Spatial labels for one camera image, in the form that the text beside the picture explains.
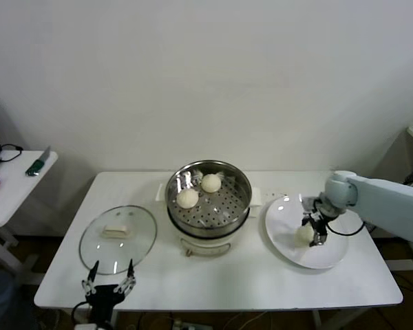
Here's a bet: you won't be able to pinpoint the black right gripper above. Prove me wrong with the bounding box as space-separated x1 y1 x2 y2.
301 212 330 248

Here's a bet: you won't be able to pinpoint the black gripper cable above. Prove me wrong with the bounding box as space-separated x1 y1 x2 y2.
71 300 90 324
325 221 366 238

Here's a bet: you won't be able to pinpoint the green handled knife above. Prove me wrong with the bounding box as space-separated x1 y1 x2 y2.
25 146 52 177

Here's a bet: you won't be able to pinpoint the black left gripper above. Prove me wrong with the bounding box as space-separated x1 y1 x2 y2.
81 258 138 323

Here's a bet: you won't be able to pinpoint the white steamed baozi bun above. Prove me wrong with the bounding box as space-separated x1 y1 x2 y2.
201 173 222 193
176 189 199 210
295 225 315 248

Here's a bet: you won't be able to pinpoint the white furniture foot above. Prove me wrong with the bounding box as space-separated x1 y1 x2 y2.
385 241 413 273

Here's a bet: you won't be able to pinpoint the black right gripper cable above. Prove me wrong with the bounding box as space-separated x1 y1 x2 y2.
325 221 366 238

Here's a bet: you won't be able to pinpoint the person leg blue jeans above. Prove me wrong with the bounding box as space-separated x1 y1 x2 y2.
0 269 32 330

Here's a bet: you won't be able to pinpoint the thin black laptop cable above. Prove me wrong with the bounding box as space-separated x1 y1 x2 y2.
0 143 24 163

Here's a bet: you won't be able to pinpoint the white side table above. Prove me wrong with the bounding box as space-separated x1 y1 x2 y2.
0 150 60 286

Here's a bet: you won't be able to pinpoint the white electric cooker base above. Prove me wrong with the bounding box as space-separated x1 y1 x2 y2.
156 183 263 259

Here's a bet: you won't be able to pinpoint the glass lid with white handle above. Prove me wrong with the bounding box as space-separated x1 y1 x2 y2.
78 205 158 276

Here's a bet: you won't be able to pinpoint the white round plate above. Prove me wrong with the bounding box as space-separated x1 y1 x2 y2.
264 195 349 270

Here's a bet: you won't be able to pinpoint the stainless steel steamer basket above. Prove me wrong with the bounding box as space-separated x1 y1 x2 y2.
165 159 254 241

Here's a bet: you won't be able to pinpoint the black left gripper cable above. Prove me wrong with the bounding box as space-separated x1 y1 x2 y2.
71 300 90 324

